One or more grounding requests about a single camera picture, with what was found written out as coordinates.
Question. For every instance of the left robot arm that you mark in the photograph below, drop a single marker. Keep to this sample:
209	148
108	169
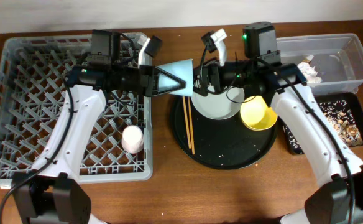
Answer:
50	192

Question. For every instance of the black rectangular tray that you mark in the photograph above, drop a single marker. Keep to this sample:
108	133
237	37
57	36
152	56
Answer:
353	102

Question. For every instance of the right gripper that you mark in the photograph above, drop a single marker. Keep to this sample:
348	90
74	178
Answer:
202	79

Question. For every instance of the pink cup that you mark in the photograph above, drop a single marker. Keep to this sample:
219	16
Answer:
132	139

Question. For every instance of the light blue cup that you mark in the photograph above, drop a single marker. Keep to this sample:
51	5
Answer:
181	69

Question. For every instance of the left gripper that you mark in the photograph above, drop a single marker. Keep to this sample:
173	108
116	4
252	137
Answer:
151	81

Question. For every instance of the grey round plate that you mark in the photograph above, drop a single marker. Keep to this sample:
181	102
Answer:
219	107

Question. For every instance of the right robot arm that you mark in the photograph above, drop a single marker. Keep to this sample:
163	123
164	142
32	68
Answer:
338	171

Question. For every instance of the food scraps and rice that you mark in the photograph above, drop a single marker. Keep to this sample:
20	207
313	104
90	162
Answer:
340	117

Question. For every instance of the white paper napkin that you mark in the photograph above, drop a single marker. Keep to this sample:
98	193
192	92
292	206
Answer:
309	71

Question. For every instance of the round black serving tray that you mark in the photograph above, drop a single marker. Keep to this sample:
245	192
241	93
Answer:
220	144

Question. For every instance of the grey plastic dishwasher rack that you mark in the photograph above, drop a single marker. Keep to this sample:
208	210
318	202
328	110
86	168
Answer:
31	99

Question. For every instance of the wooden chopstick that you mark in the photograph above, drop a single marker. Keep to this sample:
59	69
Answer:
186	122
191	127

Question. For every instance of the clear plastic waste bin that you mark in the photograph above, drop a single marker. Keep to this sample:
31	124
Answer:
338	59

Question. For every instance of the yellow bowl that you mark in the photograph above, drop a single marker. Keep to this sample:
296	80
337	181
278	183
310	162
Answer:
256	115

